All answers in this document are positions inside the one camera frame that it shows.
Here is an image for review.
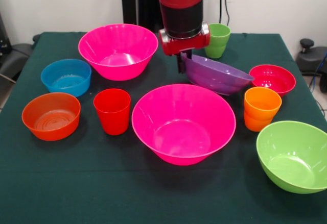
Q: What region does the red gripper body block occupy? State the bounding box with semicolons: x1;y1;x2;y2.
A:
158;29;212;56

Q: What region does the purple bowl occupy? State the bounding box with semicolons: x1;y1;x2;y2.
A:
181;54;255;96

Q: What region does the large pink bowl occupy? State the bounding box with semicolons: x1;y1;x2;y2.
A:
78;23;159;82
131;83;237;166

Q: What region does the light green cup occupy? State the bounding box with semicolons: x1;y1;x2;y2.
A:
203;22;232;59

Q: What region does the red cup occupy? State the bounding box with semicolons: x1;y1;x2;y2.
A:
93;88;132;136

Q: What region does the small magenta bowl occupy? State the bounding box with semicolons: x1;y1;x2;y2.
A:
248;64;297;97

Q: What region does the orange cup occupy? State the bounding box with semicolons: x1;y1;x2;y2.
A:
243;86;283;133

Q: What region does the blue bowl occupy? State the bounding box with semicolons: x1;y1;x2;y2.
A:
40;58;92;98

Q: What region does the orange-red bowl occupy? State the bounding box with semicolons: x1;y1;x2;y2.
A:
21;92;82;142

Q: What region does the dark green tablecloth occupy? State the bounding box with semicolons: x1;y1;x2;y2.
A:
0;31;327;224

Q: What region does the light green bowl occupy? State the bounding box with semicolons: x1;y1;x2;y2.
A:
255;120;327;194

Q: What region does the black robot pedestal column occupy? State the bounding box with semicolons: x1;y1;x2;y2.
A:
117;0;165;33

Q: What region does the blue cable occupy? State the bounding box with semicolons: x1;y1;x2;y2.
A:
308;52;327;92

